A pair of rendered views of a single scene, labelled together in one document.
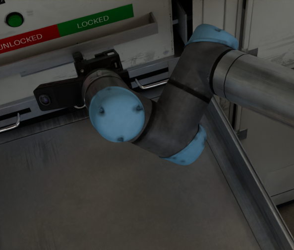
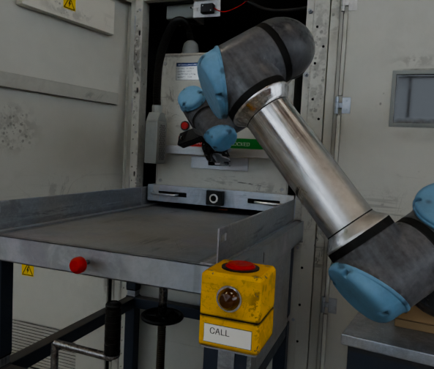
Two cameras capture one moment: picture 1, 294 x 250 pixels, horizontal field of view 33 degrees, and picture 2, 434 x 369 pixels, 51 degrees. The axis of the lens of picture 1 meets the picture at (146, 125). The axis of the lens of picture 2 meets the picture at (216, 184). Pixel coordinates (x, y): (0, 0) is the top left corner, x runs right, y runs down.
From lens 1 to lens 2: 1.12 m
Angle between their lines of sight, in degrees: 55
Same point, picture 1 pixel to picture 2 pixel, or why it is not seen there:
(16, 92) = (184, 179)
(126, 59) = (254, 184)
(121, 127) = (187, 97)
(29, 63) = (195, 150)
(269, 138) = not seen: hidden behind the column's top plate
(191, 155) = (217, 132)
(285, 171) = not seen: outside the picture
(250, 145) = (340, 329)
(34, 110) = (188, 197)
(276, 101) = not seen: hidden behind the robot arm
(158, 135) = (205, 115)
